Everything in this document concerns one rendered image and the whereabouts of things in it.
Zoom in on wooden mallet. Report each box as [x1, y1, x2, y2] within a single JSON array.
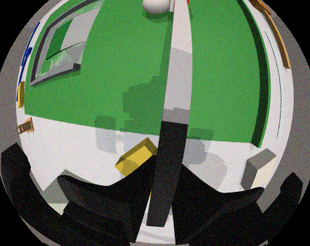
[[249, 0, 290, 70]]

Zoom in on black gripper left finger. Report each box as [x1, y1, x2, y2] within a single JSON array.
[[56, 155, 157, 243]]

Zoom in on yellow rectangular block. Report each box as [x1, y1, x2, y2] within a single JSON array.
[[18, 81, 24, 108], [115, 138, 158, 176]]

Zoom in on green putting mat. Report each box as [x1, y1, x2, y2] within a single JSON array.
[[24, 0, 260, 143]]

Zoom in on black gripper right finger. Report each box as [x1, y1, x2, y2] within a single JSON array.
[[172, 164, 264, 245]]

